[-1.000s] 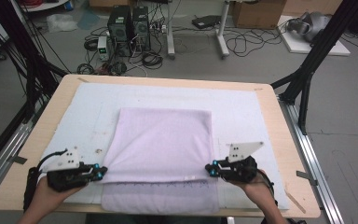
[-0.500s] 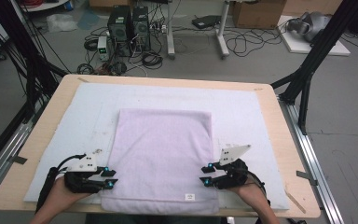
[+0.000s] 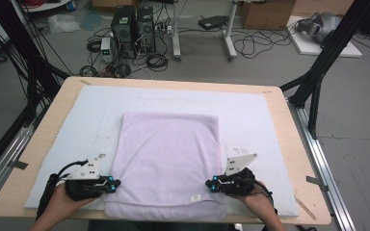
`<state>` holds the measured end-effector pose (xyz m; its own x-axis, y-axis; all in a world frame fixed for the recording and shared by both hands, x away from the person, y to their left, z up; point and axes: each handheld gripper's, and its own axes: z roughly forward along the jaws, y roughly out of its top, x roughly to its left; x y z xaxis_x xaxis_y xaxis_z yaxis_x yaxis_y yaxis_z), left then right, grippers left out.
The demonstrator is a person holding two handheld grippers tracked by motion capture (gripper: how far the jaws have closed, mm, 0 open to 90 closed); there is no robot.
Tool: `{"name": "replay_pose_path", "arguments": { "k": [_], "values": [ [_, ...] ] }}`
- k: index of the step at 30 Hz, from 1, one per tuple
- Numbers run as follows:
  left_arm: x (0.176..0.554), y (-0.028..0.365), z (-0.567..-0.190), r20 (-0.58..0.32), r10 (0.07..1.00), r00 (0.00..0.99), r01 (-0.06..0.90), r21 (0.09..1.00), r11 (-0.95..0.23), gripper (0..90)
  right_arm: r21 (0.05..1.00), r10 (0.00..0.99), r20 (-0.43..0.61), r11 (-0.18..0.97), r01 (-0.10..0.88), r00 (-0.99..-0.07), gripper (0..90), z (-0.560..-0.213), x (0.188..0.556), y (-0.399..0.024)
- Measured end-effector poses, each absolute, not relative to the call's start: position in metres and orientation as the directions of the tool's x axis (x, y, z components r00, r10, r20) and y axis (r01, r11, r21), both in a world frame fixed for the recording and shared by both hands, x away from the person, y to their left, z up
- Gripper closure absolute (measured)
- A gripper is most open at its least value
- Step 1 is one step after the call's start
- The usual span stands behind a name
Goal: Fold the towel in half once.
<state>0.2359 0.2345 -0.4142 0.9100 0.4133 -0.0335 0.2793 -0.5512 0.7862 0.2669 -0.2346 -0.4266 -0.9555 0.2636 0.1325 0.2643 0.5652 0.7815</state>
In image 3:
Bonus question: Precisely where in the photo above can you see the black computer tower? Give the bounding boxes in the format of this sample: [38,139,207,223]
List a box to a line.
[136,5,157,54]
[110,5,138,59]

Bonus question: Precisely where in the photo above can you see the black frame with cables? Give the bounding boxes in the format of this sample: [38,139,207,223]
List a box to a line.
[0,0,72,129]

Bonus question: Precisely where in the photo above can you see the loose black floor cables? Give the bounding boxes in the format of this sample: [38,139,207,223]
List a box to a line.
[230,28,301,61]

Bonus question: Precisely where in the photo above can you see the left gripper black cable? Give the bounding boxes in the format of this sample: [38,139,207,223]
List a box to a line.
[36,159,90,221]

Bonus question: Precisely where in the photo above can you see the black coiled cable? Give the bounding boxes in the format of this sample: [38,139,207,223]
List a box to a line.
[79,64,99,78]
[145,52,170,72]
[86,38,102,54]

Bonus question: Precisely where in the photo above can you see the white foam mat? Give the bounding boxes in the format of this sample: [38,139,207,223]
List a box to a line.
[23,85,301,218]

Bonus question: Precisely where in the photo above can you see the person's lap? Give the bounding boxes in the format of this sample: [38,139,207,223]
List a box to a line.
[88,220,231,231]

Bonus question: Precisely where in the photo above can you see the round black device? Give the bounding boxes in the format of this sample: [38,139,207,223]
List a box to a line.
[114,63,133,79]

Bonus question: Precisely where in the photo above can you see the grey headset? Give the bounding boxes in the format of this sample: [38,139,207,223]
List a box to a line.
[295,12,343,44]

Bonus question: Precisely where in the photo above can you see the large cardboard box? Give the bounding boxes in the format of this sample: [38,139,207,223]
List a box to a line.
[239,0,298,31]

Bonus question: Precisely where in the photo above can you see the black flat device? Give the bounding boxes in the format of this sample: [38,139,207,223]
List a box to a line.
[198,14,229,31]

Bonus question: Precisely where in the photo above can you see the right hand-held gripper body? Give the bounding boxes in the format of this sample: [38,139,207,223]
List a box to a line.
[219,152,259,197]

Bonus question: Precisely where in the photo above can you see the thin wooden stick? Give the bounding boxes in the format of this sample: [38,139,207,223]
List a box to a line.
[293,195,318,221]

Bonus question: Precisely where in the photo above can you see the clear plastic bag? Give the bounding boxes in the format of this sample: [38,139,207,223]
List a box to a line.
[47,13,82,35]

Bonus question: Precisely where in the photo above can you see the white desk leg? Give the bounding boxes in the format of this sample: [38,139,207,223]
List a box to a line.
[172,0,183,62]
[223,0,239,62]

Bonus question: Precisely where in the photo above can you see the wooden table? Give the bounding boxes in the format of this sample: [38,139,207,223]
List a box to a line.
[0,76,332,226]

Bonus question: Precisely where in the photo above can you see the aluminium rail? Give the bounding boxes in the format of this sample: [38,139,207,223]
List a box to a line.
[0,105,46,210]
[287,99,357,231]

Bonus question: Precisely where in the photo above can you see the person's right hand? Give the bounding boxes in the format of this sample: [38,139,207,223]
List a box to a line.
[233,181,276,221]

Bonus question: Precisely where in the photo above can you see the person's left hand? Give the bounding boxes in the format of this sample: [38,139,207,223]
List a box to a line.
[44,184,96,222]

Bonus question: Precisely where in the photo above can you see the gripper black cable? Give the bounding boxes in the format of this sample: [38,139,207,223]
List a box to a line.
[36,159,90,221]
[246,178,279,217]

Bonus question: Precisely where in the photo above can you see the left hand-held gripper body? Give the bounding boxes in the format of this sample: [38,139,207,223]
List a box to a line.
[65,158,111,202]

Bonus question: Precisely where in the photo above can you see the black frame strut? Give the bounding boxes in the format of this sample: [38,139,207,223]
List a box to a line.
[278,0,370,141]

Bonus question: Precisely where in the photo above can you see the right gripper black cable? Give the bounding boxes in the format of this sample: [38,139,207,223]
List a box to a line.
[246,178,279,217]

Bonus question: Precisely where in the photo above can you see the white floor board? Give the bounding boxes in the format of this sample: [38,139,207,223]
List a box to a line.
[285,15,364,59]

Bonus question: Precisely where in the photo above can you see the black tape piece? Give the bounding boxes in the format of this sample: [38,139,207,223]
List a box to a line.
[305,175,330,193]
[11,159,30,170]

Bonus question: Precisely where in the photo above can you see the white power supply box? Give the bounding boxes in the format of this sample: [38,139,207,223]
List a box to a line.
[100,37,115,64]

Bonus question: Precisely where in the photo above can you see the lilac printed towel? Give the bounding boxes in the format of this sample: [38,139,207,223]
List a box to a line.
[103,111,229,222]

